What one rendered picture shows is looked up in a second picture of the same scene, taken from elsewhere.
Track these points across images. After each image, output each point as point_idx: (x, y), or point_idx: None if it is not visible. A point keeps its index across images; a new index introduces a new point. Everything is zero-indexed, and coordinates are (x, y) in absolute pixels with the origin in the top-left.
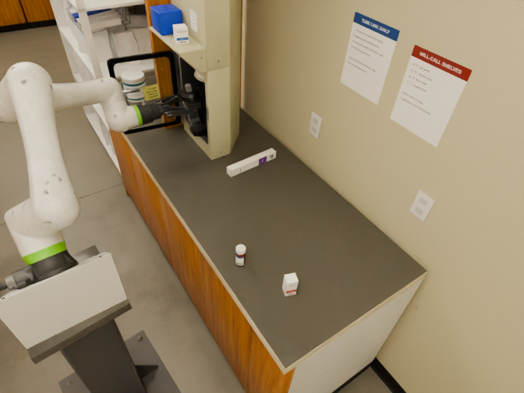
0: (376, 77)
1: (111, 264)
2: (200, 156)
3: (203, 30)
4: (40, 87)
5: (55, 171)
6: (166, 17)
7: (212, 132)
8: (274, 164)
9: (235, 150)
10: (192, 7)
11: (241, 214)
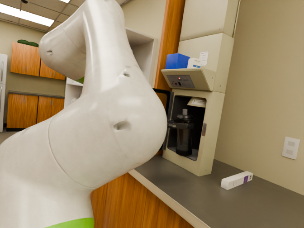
0: None
1: None
2: (187, 173)
3: (216, 59)
4: (120, 12)
5: (137, 64)
6: (181, 57)
7: (204, 148)
8: (256, 184)
9: (213, 172)
10: (205, 49)
11: (272, 225)
